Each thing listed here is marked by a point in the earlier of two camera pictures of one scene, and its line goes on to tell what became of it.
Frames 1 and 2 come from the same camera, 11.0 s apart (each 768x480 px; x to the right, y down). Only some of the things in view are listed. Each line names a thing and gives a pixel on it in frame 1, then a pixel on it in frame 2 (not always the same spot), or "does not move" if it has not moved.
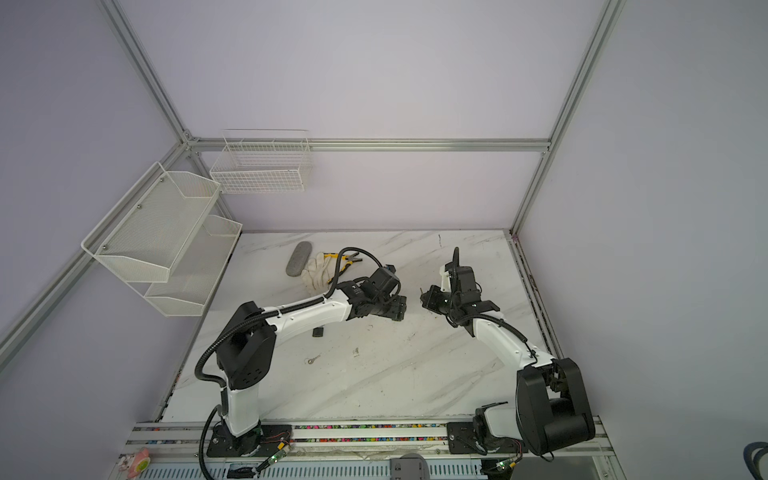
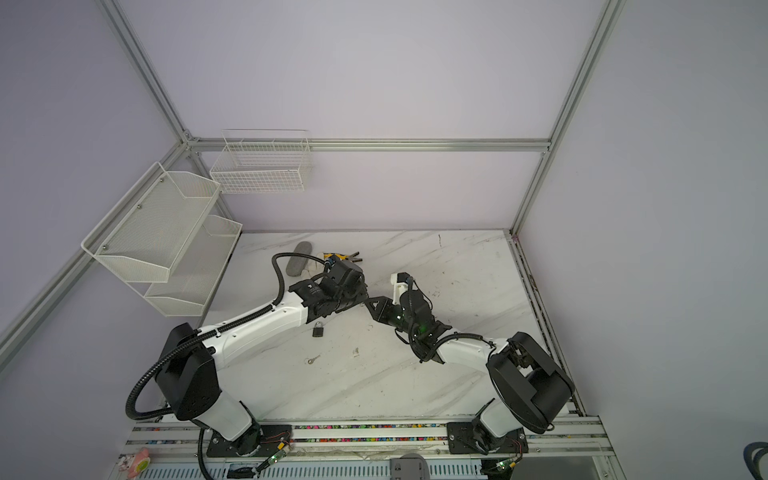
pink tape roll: x=140 y=463 does not move
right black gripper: x=430 y=302 -> x=379 y=313
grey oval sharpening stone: x=298 y=258 does not move
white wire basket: x=263 y=161 does not move
